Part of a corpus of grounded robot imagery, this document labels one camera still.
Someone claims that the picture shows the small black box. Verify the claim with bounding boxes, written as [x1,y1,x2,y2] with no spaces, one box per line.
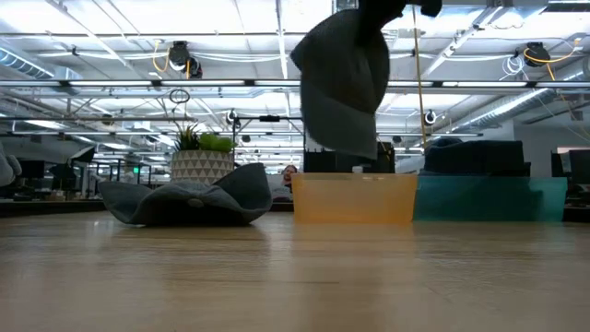
[302,149,337,174]

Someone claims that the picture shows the long ceiling light strip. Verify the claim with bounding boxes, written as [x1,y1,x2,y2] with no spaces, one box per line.
[0,78,590,89]

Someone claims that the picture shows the yellow hanging cable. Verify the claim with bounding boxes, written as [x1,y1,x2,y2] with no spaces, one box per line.
[410,4,433,149]

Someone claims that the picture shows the teal translucent plastic bin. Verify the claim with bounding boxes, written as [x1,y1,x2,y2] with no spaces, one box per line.
[413,176,569,223]

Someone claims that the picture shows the black aluminium rig frame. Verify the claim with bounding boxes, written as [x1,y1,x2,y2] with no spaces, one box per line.
[0,197,590,223]

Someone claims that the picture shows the person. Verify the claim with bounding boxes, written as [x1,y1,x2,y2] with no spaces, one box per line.
[272,163,299,202]

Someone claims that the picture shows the black background rig frame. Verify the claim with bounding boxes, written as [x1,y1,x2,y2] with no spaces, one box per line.
[231,114,307,172]

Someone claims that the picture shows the potted plant patterned pot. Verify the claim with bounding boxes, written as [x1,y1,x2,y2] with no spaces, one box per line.
[169,122,237,186]

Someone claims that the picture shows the blue denim baseball cap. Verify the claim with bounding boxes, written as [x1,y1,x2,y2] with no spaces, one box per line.
[422,136,525,174]

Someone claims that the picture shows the black ceiling cable reel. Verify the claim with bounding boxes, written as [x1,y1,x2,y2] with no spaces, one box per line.
[166,40,205,80]
[524,41,552,68]

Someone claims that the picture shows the orange translucent plastic bin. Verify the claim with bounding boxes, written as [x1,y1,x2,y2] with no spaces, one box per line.
[290,172,419,226]

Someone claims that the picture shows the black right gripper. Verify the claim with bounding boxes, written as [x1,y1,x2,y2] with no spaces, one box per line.
[358,0,443,36]

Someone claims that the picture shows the grey baseball cap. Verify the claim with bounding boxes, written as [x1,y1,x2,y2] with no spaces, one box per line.
[0,141,23,188]
[98,161,274,228]
[289,7,392,161]

